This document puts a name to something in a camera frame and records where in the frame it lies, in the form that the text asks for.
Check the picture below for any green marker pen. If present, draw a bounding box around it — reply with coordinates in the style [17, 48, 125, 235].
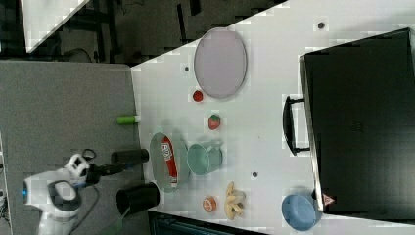
[116, 116, 141, 125]

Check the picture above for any black cylinder lower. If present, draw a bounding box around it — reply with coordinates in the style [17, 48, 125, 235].
[116, 182, 161, 216]

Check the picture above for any yellow banana bunch toy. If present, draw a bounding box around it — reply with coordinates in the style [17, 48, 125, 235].
[224, 182, 246, 220]

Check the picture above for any green mug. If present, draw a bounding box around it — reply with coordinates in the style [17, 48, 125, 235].
[187, 141, 223, 176]

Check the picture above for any small red strawberry toy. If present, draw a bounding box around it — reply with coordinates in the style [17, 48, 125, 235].
[193, 90, 204, 102]

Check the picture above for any red ketchup bottle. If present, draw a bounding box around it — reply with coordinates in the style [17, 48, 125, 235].
[161, 136, 178, 188]

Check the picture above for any grey round plate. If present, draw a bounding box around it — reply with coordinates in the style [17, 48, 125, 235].
[194, 27, 248, 99]

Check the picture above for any red strawberry with green leaves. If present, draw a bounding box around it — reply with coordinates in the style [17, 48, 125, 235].
[208, 115, 221, 130]

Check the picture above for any green metal strainer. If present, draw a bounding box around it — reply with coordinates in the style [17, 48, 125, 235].
[150, 132, 190, 193]

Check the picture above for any black toaster oven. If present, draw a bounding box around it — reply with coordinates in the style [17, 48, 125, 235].
[299, 27, 415, 224]

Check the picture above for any black cylinder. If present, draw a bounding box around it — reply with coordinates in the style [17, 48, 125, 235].
[111, 149, 149, 165]
[116, 182, 161, 216]

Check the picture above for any black cylinder upper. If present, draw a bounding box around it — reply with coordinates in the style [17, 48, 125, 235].
[111, 149, 149, 165]

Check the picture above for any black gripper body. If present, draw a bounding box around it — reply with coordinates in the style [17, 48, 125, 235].
[86, 164, 124, 185]

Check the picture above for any orange slice toy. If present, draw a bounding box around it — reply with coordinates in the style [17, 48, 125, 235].
[203, 196, 217, 212]

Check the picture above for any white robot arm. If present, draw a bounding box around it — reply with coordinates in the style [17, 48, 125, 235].
[22, 164, 124, 235]

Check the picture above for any blue bowl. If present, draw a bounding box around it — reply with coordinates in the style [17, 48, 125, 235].
[281, 194, 322, 232]

